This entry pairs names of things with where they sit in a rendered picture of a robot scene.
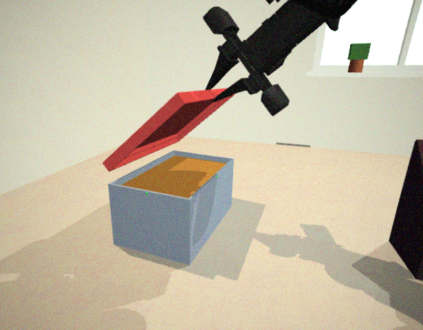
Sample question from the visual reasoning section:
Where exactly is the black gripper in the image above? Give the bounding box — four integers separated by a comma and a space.
203, 6, 297, 117

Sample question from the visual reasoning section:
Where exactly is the red lid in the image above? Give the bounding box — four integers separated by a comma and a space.
103, 89, 234, 171

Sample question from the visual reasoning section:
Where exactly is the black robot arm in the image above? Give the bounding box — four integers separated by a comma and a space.
265, 0, 358, 76

